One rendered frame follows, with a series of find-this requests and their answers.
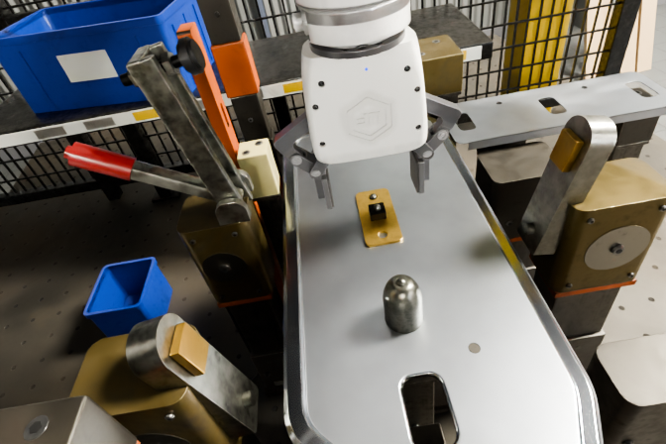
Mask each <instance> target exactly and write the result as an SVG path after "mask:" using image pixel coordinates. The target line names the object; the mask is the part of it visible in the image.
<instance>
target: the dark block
mask: <svg viewBox="0 0 666 444"><path fill-rule="evenodd" d="M0 444H141V442H140V441H138V440H137V437H136V436H135V435H134V434H132V433H131V432H130V431H129V430H128V429H127V428H125V427H124V426H123V425H122V424H121V423H119V422H118V421H117V420H116V419H115V418H114V417H112V416H111V415H110V414H109V413H108V412H107V411H105V410H104V409H103V408H102V407H101V406H99V405H98V404H97V403H96V402H95V401H94V400H92V399H91V398H90V397H89V396H87V395H80V396H74V397H68V398H63V399H57V400H51V401H45V402H39V403H33V404H27V405H21V406H15V407H9V408H3V409H0Z"/></svg>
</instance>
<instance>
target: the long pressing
mask: <svg viewBox="0 0 666 444"><path fill-rule="evenodd" d="M328 172H329V177H330V183H331V188H332V194H333V201H334V207H332V208H333V209H327V205H326V200H325V198H320V199H319V198H318V194H317V190H316V185H315V181H314V179H313V178H311V177H310V175H309V173H308V172H306V171H304V170H302V169H300V168H298V167H296V166H294V165H292V164H291V162H290V160H289V159H288V158H286V157H285V156H283V418H284V424H285V428H286V431H287V434H288V436H289V438H290V440H291V442H292V444H415V443H414V442H413V439H412V435H411V430H410V426H409V421H408V417H407V412H406V408H405V403H404V399H403V394H402V387H403V385H404V383H405V382H406V381H408V380H411V379H417V378H423V377H433V378H435V379H437V380H438V381H439V382H440V383H441V385H442V387H443V390H444V394H445V397H446V400H447V404H448V407H449V410H450V414H451V417H452V421H453V424H454V427H455V431H456V441H455V443H454V444H604V440H603V432H602V426H601V418H600V411H599V404H598V400H597V396H596V393H595V390H594V387H593V385H592V382H591V380H590V378H589V376H588V374H587V373H586V371H585V369H584V368H583V366H582V364H581V362H580V361H579V359H578V357H577V355H576V354H575V352H574V350H573V349H572V347H571V345H570V343H569V342H568V340H567V338H566V336H565V335H564V333H563V331H562V330H561V328H560V326H559V324H558V323H557V321H556V319H555V317H554V316H553V314H552V312H551V311H550V309H549V307H548V305H547V304H546V302H545V300H544V298H543V297H542V295H541V293H540V292H539V290H538V288H537V286H536V285H535V283H534V281H533V280H532V278H531V276H530V274H529V273H528V271H527V269H526V267H525V266H524V264H523V262H522V261H521V259H520V257H519V255H518V254H517V252H516V250H515V248H514V247H513V245H512V243H511V242H510V240H509V238H508V236H507V235H506V233H505V231H504V229H503V228H502V226H501V224H500V222H499V221H498V219H497V217H496V215H495V213H494V212H493V210H492V208H491V207H490V206H489V204H488V202H487V200H486V199H485V197H484V195H483V193H482V192H481V190H480V188H479V187H478V185H477V183H476V181H475V180H474V178H473V176H472V174H471V173H470V171H469V169H468V168H467V166H466V164H465V162H464V161H463V159H462V157H461V155H460V154H459V152H458V150H457V149H456V147H455V145H454V143H453V142H452V140H451V138H450V136H449V137H448V138H447V139H446V140H445V141H444V142H443V143H442V144H441V145H440V146H439V147H438V148H437V149H436V150H435V151H434V157H433V158H432V159H431V160H429V180H424V193H420V194H419V193H417V192H416V190H415V187H414V185H413V182H412V180H411V177H410V157H409V152H404V153H399V154H394V155H388V156H383V157H377V158H371V159H365V160H359V161H353V162H347V163H341V164H332V165H331V164H329V166H328ZM380 188H386V189H387V190H388V192H389V195H390V198H391V202H392V205H393V208H394V211H395V215H396V218H397V221H398V224H399V228H400V231H401V234H402V240H401V241H400V242H398V243H392V244H387V245H381V246H375V247H368V246H367V245H366V242H365V237H364V233H363V228H362V223H361V218H360V214H359V209H358V204H357V199H356V194H357V193H359V192H363V191H369V190H375V189H380ZM396 275H407V276H410V277H412V278H413V279H414V280H415V281H416V282H417V284H418V285H419V287H420V290H421V293H422V305H423V322H422V324H421V326H420V327H419V328H418V329H417V330H416V331H414V332H411V333H408V334H401V333H397V332H394V331H393V330H391V329H390V328H389V327H388V326H387V324H386V321H385V310H384V303H383V293H384V288H385V286H386V283H387V282H388V280H389V279H390V278H392V277H393V276H396ZM472 343H475V344H477V345H479V346H480V348H481V351H480V352H479V353H477V354H474V353H472V352H470V351H469V349H468V346H469V345H470V344H472Z"/></svg>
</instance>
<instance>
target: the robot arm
mask: <svg viewBox="0 0 666 444"><path fill-rule="evenodd" d="M295 4H296V6H297V7H298V8H299V9H300V12H298V13H292V23H293V27H294V28H295V31H296V32H302V31H304V34H305V35H306V36H307V35H309V40H307V41H306V42H305V43H304V44H303V46H302V51H301V77H302V88H303V96H304V103H305V110H306V111H305V112H303V113H302V114H301V115H300V116H298V117H297V118H296V119H295V120H293V121H292V122H291V123H290V124H288V125H287V126H286V127H285V128H283V129H282V130H281V131H280V132H278V133H277V134H276V135H275V141H274V146H275V148H276V149H277V150H278V151H279V152H280V153H281V154H283V155H284V156H285V157H286V158H288V159H289V160H290V162H291V164H292V165H294V166H296V167H298V168H300V169H302V170H304V171H306V172H308V173H309V175H310V177H311V178H313V179H314V181H315V185H316V190H317V194H318V198H319V199H320V198H325V200H326V205H327V209H333V208H332V207H334V201H333V194H332V188H331V183H330V177H329V172H328V166H329V164H331V165H332V164H341V163H347V162H353V161H359V160H365V159H371V158H377V157H383V156H388V155H394V154H399V153H404V152H409V157H410V177H411V180H412V182H413V185H414V187H415V190H416V192H417V193H419V194H420V193H424V180H429V160H431V159H432V158H433V157H434V151H435V150H436V149H437V148H438V147H439V146H440V145H441V144H442V143H443V142H444V141H445V140H446V139H447V138H448V137H449V132H450V130H451V129H452V128H453V127H454V125H455V124H456V122H457V121H458V119H459V118H460V116H461V110H460V109H459V107H458V106H457V105H456V104H455V103H453V102H450V101H447V100H445V99H442V98H439V97H437V96H434V95H431V94H428V93H426V92H425V87H424V78H423V70H422V62H421V56H420V50H419V45H418V41H417V37H416V34H415V32H414V31H413V30H411V29H410V28H409V27H408V26H407V25H408V24H409V22H410V0H295ZM427 112H428V113H431V114H434V115H436V116H439V117H438V118H437V121H436V122H434V123H433V124H432V125H431V126H430V127H429V128H428V129H427ZM417 127H418V128H417ZM307 132H309V134H310V139H311V143H312V148H313V150H312V151H311V152H309V151H307V150H305V149H303V148H302V147H299V146H297V145H296V143H295V142H296V141H297V140H298V139H300V138H301V137H302V136H304V135H305V134H306V133H307Z"/></svg>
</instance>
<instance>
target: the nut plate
mask: <svg viewBox="0 0 666 444"><path fill-rule="evenodd" d="M371 194H375V195H376V196H377V199H374V200H371V199H370V195H371ZM356 199H357V204H358V209H359V214H360V218H361V223H362V228H363V233H364V237H365V242H366V245H367V246H368V247H375V246H381V245H387V244H392V243H398V242H400V241H401V240H402V234H401V231H400V228H399V224H398V221H397V218H396V215H395V211H394V208H393V205H392V202H391V198H390V195H389V191H388V190H387V189H386V188H380V189H375V190H369V191H363V192H359V193H357V194H356ZM375 204H378V205H379V206H380V207H381V210H380V211H374V205H375ZM381 233H386V234H388V235H387V236H386V237H385V238H380V237H379V234H381Z"/></svg>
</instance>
